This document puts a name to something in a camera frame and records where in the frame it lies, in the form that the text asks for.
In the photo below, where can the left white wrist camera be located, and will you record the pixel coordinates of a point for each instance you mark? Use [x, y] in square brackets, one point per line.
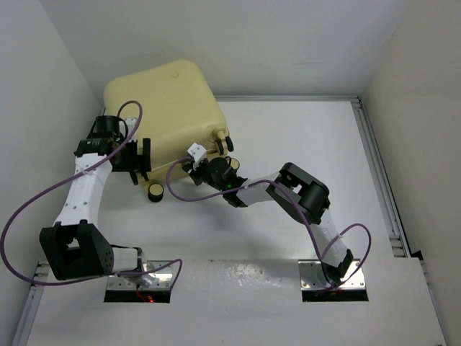
[128, 124]

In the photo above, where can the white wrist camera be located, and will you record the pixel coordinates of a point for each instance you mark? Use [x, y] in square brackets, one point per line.
[128, 124]
[197, 153]

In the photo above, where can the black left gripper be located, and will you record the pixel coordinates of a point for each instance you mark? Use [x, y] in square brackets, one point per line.
[138, 162]

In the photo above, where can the cream yellow suitcase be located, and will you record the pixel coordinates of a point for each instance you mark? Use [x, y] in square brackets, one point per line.
[178, 109]

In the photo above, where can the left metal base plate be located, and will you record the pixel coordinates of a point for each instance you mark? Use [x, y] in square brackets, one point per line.
[157, 280]

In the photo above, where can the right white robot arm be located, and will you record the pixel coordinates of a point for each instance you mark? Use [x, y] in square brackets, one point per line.
[303, 197]

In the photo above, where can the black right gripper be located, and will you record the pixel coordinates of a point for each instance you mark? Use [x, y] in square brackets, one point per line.
[196, 172]

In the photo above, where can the metal base plate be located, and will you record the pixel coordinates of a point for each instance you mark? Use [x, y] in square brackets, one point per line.
[313, 279]
[157, 280]

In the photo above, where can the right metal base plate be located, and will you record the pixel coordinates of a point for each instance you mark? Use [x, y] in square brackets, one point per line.
[313, 279]

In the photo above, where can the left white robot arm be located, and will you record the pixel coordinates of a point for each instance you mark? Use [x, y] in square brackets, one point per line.
[74, 246]

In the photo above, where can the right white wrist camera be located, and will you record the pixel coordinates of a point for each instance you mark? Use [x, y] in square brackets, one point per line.
[197, 153]

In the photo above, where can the grey aluminium table rail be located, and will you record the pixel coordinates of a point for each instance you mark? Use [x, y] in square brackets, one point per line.
[286, 98]

